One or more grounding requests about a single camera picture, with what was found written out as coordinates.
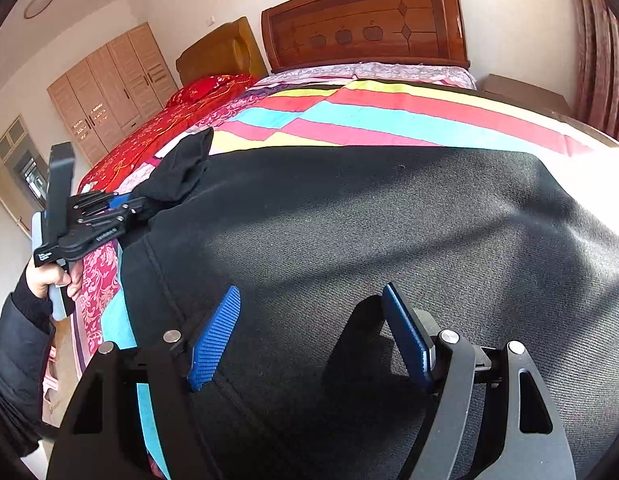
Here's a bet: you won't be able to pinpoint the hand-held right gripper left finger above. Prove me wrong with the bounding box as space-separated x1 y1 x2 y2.
46 286 241 480

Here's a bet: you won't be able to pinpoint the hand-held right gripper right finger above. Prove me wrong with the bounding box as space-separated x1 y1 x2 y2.
382 281 577 480

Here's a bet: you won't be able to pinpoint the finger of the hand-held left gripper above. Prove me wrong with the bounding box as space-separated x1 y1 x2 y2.
74 199 146 235
72 191 135 213

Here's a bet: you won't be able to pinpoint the black pants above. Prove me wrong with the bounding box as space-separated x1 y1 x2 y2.
118 127 619 480

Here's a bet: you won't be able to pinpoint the person's left forearm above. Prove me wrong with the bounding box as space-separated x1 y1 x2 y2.
0 271 54 458

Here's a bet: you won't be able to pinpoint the person's left hand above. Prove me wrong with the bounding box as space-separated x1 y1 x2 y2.
28 259 84 302

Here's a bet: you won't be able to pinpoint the doorway with transom window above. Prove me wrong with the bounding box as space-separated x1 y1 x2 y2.
0 115 50 241

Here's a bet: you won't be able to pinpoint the red patterned bedspread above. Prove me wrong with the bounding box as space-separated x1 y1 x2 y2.
77 95 225 196

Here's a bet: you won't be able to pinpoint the light wooden wardrobe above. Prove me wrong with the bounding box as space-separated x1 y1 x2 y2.
46 22 180 166

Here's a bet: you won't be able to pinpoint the red patterned pillow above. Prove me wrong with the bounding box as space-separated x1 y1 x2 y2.
164 74 254 106

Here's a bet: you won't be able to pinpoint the round ceiling lamp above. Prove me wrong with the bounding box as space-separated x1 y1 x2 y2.
24 0 55 20

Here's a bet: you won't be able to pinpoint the small plain wooden headboard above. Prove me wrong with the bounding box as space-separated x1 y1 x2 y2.
176 16 269 86

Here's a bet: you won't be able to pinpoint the colourful striped blanket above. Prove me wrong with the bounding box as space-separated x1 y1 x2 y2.
72 77 610 480

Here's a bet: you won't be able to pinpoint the wooden nightstand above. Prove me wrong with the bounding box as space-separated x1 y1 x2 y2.
477 74 573 118

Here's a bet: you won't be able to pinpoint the large carved wooden headboard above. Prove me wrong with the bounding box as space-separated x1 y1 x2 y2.
261 0 471 73

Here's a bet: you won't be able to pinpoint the pink floral curtain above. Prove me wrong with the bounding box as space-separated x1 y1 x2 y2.
564 0 619 146

